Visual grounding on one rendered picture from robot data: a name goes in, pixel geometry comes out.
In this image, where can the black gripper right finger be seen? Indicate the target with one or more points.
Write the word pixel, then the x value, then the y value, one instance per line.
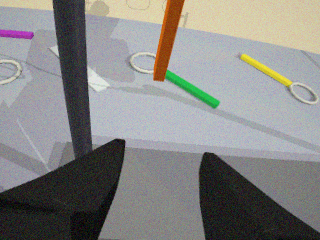
pixel 235 209

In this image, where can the pink stick with grey ring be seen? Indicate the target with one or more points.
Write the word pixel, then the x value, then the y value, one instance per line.
pixel 20 35

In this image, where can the orange handle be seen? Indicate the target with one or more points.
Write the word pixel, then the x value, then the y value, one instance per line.
pixel 171 19

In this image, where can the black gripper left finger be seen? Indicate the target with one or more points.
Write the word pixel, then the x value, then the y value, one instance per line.
pixel 70 203

